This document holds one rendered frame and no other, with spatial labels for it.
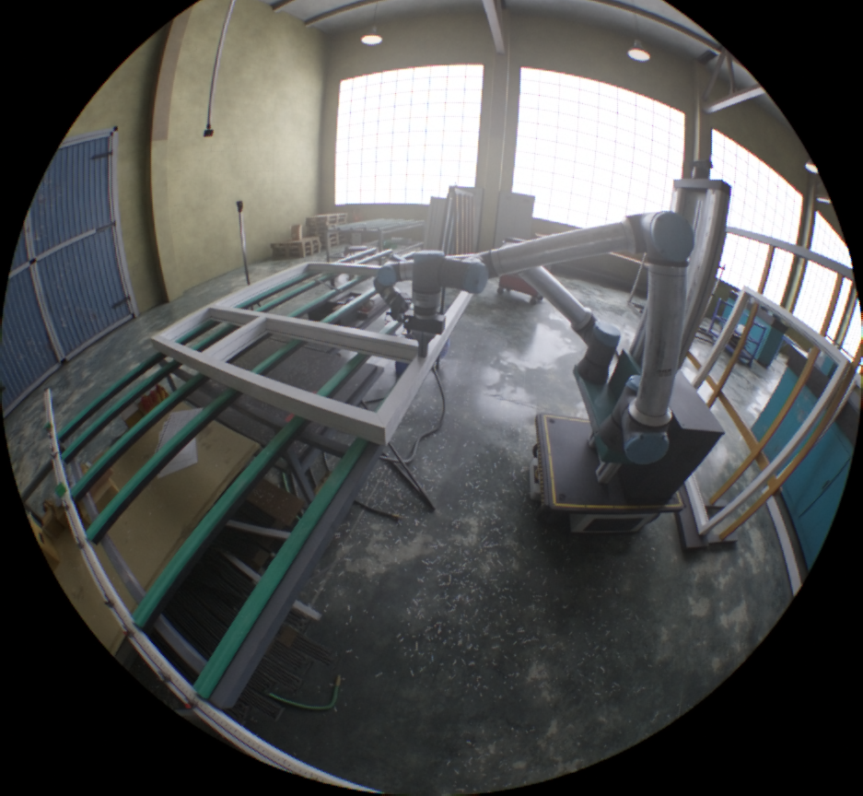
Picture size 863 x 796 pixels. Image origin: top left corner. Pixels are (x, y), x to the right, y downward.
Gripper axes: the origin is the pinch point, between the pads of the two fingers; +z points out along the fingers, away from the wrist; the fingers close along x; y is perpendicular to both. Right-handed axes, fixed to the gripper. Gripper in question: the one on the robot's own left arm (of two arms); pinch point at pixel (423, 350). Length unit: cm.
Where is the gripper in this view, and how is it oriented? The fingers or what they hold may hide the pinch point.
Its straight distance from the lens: 97.8
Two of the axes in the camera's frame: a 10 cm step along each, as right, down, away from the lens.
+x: 9.6, 2.1, -2.1
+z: -0.6, 8.4, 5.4
